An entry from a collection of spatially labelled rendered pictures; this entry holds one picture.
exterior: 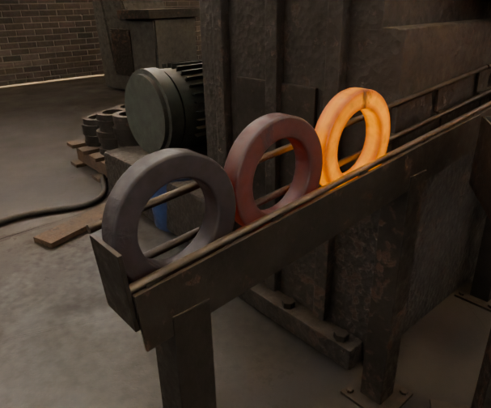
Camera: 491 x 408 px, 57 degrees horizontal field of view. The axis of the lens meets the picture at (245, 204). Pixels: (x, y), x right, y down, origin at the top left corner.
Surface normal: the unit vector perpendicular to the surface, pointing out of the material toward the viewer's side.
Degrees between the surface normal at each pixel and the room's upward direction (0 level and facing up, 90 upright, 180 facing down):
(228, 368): 0
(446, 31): 90
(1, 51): 90
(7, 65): 90
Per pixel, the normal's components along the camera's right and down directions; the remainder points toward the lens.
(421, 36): 0.66, 0.29
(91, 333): -0.02, -0.91
